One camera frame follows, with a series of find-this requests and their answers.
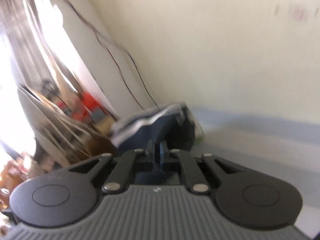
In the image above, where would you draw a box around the black garment with white stripes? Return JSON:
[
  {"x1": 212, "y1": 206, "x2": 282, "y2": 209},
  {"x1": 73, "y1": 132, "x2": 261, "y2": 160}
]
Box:
[{"x1": 109, "y1": 101, "x2": 206, "y2": 185}]

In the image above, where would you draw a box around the green knitted garment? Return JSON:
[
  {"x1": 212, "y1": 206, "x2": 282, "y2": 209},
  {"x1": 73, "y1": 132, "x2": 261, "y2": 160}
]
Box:
[{"x1": 195, "y1": 134, "x2": 205, "y2": 142}]

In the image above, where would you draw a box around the beige curtain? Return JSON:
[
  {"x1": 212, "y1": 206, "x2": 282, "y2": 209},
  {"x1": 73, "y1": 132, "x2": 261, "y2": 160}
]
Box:
[{"x1": 0, "y1": 0, "x2": 106, "y2": 136}]

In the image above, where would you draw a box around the white wall sticker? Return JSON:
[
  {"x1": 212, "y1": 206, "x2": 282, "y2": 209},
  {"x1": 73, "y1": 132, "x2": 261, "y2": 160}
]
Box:
[{"x1": 273, "y1": 3, "x2": 319, "y2": 23}]

